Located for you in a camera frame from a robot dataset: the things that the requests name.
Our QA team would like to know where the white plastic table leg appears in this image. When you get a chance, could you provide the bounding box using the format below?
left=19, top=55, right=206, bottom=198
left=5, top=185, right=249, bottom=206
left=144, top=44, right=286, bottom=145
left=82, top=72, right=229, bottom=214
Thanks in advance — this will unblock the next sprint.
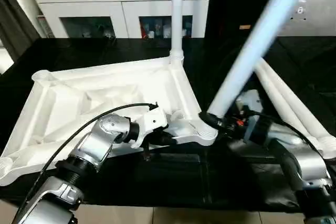
left=206, top=0, right=320, bottom=120
left=169, top=0, right=185, bottom=61
left=258, top=57, right=336, bottom=159
left=253, top=61, right=329, bottom=156

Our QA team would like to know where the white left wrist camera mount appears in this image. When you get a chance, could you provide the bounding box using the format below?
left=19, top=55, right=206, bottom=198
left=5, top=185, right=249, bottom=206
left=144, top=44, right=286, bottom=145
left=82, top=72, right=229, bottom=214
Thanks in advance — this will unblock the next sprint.
left=129, top=102, right=169, bottom=149

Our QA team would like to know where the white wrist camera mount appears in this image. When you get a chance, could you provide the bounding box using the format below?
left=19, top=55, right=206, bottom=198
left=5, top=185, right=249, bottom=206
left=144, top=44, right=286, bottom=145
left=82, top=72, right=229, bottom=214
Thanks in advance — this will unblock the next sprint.
left=235, top=89, right=264, bottom=141
left=129, top=102, right=169, bottom=149

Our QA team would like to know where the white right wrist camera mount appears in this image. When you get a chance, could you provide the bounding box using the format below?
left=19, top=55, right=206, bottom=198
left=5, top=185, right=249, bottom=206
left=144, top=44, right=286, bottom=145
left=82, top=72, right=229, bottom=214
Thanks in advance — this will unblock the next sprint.
left=235, top=89, right=264, bottom=141

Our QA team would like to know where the white glass-door cabinet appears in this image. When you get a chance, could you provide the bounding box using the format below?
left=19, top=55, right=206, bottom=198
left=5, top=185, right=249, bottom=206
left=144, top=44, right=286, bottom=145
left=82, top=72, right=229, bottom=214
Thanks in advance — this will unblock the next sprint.
left=28, top=0, right=211, bottom=39

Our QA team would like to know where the black furniture with yellow label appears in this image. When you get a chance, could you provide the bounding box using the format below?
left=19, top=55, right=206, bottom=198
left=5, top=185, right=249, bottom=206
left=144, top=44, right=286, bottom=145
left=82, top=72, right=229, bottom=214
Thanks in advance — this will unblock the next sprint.
left=208, top=0, right=299, bottom=38

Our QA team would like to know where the white plastic table top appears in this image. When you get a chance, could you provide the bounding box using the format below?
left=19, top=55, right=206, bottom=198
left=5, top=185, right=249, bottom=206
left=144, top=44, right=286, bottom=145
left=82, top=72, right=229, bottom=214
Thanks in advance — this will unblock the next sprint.
left=0, top=52, right=219, bottom=188

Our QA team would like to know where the black work mat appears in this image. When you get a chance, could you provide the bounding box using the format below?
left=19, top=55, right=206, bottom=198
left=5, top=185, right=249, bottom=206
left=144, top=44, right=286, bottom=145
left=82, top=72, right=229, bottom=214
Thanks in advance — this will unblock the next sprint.
left=0, top=35, right=336, bottom=213

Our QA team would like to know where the grey cushion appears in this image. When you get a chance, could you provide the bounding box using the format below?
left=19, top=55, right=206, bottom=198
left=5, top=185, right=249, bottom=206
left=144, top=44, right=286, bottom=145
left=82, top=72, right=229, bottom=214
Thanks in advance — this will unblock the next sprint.
left=275, top=0, right=336, bottom=37

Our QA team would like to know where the grey curtain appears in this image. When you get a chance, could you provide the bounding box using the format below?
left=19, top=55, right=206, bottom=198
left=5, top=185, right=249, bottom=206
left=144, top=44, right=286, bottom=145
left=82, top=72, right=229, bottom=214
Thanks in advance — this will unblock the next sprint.
left=0, top=0, right=40, bottom=62

